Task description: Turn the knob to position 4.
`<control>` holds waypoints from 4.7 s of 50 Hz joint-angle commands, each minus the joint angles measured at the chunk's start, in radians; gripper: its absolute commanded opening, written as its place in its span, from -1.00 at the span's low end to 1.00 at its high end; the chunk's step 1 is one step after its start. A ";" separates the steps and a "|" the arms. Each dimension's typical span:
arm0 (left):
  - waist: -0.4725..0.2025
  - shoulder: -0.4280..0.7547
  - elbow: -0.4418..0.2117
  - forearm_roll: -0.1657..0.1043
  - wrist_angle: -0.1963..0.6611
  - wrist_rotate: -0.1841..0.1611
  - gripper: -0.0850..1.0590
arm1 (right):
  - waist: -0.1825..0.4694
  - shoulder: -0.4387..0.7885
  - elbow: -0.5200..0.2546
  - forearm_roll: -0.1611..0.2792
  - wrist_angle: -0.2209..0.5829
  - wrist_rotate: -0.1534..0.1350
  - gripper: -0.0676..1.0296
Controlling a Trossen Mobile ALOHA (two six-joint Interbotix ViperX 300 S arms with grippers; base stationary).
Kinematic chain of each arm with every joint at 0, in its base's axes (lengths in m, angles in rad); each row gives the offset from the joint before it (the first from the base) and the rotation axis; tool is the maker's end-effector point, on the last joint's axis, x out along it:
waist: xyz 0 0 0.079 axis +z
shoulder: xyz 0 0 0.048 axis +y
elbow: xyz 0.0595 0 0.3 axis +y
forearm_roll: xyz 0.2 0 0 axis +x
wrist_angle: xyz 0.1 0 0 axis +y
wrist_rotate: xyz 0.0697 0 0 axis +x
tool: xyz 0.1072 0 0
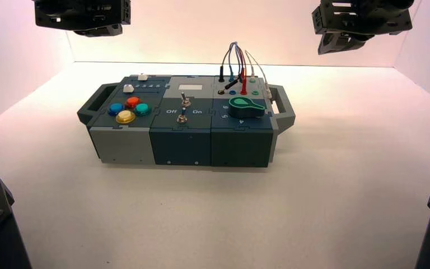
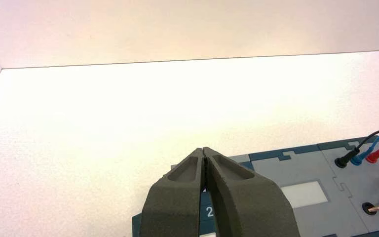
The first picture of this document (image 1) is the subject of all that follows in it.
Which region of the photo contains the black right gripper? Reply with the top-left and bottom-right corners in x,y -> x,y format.
312,0 -> 413,55

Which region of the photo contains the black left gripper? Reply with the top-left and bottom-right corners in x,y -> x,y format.
34,0 -> 132,38

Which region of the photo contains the green pointer knob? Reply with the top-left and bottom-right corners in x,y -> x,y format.
228,96 -> 267,119

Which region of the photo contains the red round push button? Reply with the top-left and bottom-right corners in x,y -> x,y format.
125,96 -> 142,110

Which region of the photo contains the green round push button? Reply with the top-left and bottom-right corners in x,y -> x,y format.
134,103 -> 152,117

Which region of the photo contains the yellow round push button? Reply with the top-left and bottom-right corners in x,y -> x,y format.
115,110 -> 137,125

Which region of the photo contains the grey and teal task box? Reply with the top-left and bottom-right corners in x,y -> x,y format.
77,75 -> 296,168

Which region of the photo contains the dark grey box handle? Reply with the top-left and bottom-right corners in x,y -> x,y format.
77,83 -> 121,126

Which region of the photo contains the light grey box handle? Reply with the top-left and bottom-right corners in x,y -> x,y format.
268,84 -> 296,135

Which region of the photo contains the short white plug with cable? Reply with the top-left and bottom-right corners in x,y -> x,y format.
244,50 -> 256,83

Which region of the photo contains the red banana plug with cable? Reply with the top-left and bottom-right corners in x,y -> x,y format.
235,44 -> 248,95

